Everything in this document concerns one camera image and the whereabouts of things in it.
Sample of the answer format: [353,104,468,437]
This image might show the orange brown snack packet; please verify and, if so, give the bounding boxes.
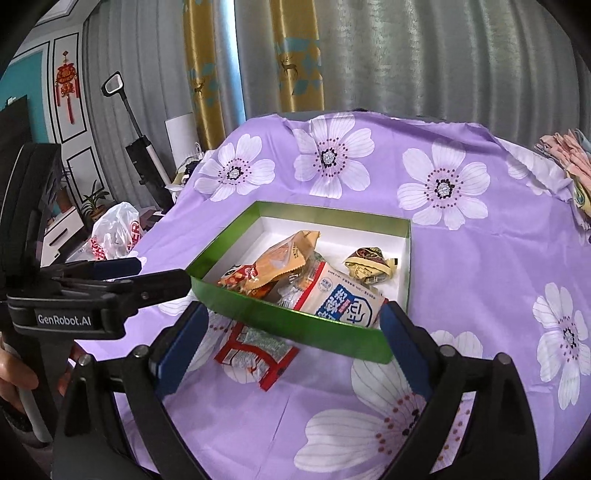
[242,230,322,296]

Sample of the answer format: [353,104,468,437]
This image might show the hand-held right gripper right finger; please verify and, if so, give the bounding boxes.
[379,300,544,480]

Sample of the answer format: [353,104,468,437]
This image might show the red orange snack packet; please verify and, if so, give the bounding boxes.
[217,263,273,301]

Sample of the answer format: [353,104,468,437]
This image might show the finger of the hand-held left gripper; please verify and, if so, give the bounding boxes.
[43,257,142,282]
[61,268,192,306]

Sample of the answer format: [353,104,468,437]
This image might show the white plastic bag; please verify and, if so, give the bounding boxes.
[90,202,142,260]

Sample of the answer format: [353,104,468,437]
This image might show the grey curtain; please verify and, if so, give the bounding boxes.
[85,0,200,209]
[318,0,583,139]

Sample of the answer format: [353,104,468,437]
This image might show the person's left hand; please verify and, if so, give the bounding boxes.
[0,340,88,415]

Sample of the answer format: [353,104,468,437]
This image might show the red knot wall ornament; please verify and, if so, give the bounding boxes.
[54,51,82,124]

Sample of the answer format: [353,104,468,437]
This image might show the white low cabinet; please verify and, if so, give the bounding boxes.
[41,205,91,267]

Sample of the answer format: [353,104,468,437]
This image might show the black television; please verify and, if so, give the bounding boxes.
[0,95,34,176]

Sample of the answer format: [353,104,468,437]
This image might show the potted green plant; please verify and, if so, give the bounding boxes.
[80,180,112,219]
[56,166,75,214]

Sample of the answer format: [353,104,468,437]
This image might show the pastel folded cloths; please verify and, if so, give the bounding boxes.
[536,129,591,232]

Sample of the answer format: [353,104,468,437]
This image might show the gold snack packet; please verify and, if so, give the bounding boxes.
[344,247,399,287]

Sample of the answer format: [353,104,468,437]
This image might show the clear plastic snack packet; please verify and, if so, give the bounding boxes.
[276,265,319,310]

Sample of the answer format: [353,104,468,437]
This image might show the purple floral bed sheet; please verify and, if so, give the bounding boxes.
[74,111,591,480]

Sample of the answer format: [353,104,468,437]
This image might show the red white snack packet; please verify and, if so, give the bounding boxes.
[215,320,300,392]

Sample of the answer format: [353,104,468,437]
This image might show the large white blue snack packet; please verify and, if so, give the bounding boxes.
[293,261,389,330]

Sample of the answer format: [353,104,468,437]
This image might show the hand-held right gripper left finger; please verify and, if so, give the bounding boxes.
[48,301,211,480]

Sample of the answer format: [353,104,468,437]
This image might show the green cardboard box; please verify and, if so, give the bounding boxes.
[185,200,413,365]

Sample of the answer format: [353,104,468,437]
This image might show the heap of small household items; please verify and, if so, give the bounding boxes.
[172,154,206,193]

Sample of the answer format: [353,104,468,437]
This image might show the white flat panel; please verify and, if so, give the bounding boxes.
[165,113,202,172]

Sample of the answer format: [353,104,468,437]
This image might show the upright vacuum cleaner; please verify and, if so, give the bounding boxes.
[102,71,174,211]

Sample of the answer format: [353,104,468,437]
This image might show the yellow patterned curtain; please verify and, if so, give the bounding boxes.
[182,0,325,151]

